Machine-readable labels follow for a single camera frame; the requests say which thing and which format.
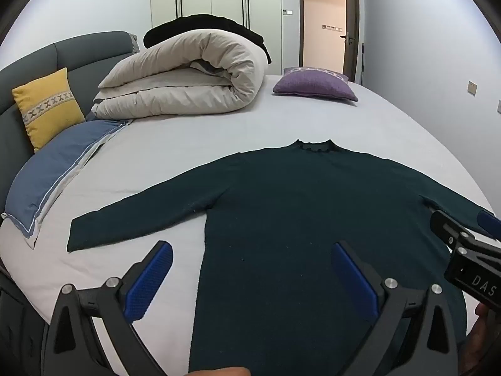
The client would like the brown door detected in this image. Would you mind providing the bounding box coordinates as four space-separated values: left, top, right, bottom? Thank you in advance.
340 0 361 84

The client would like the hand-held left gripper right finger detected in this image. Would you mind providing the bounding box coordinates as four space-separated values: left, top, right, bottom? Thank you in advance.
331 240 460 376

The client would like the grey upholstered headboard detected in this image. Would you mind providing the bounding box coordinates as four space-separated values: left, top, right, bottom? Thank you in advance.
0 30 139 212

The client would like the person's right hand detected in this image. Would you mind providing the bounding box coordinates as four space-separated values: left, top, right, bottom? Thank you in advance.
459 303 501 376

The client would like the bed with white sheet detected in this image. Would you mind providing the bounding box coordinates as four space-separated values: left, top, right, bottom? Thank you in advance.
0 72 494 376

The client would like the black garment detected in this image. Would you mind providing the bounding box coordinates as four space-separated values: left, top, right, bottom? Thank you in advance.
143 14 272 65

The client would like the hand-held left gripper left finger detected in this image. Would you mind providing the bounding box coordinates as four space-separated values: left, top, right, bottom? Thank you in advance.
41 240 175 376

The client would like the purple cushion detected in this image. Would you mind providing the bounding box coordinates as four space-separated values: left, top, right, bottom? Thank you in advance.
272 66 359 102

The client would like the person's left hand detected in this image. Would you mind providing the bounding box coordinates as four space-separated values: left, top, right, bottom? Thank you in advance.
187 367 251 376

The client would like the dark green sweater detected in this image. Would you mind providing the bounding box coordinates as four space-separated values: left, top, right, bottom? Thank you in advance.
66 138 501 376

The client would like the blue pillow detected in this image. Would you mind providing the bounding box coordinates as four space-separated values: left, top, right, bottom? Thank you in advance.
1 119 132 249

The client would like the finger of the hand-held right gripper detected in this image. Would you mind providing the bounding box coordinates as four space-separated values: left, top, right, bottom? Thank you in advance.
430 209 501 259
478 211 501 240

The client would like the yellow patterned cushion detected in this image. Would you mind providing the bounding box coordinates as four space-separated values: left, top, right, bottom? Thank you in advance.
12 67 86 153

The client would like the rolled beige duvet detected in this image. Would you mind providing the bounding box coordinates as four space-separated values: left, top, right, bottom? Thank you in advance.
91 29 267 120

